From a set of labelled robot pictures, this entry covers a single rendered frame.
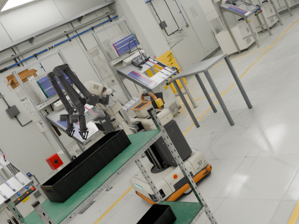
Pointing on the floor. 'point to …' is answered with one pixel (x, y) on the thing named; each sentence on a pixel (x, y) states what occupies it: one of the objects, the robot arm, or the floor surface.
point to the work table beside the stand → (199, 67)
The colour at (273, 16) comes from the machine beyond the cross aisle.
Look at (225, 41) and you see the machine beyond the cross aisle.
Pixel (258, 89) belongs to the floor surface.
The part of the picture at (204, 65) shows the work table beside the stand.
